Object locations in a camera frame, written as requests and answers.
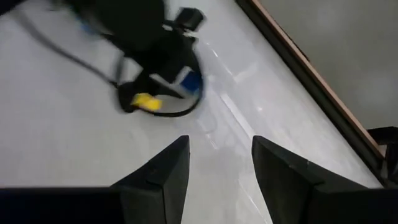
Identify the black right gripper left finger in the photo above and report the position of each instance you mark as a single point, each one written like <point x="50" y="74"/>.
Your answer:
<point x="161" y="183"/>

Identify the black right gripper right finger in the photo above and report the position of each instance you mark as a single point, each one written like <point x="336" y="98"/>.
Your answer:
<point x="286" y="183"/>

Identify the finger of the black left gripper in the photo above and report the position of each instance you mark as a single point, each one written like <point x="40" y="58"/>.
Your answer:
<point x="169" y="86"/>

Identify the small blue toy brick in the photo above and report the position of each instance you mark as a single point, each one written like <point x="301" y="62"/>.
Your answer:
<point x="191" y="81"/>

